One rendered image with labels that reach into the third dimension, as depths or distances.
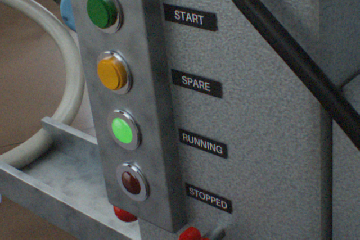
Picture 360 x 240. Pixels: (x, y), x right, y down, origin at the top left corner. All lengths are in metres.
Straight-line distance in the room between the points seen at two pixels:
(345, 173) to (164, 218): 0.17
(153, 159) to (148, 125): 0.03
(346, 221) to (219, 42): 0.15
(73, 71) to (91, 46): 0.57
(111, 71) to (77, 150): 0.46
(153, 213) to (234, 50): 0.18
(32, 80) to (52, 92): 0.22
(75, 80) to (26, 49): 3.12
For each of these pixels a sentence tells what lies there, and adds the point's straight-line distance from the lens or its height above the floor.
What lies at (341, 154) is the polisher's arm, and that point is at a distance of 0.47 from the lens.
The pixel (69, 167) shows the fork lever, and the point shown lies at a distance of 0.98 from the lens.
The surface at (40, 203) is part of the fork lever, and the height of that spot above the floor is 1.08.
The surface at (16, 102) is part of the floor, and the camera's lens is 3.61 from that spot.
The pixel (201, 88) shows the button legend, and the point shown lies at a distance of 0.51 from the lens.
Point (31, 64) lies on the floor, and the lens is 4.00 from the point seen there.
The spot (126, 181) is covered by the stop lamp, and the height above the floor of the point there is 1.25.
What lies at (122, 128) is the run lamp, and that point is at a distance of 0.56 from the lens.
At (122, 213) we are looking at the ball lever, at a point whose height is 1.16.
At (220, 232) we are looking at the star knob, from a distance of 0.57.
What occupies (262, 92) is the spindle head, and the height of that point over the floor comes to 1.36.
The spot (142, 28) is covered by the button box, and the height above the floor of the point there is 1.39.
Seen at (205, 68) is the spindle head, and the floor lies 1.37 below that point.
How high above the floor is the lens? 1.58
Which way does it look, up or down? 29 degrees down
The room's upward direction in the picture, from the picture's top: 7 degrees counter-clockwise
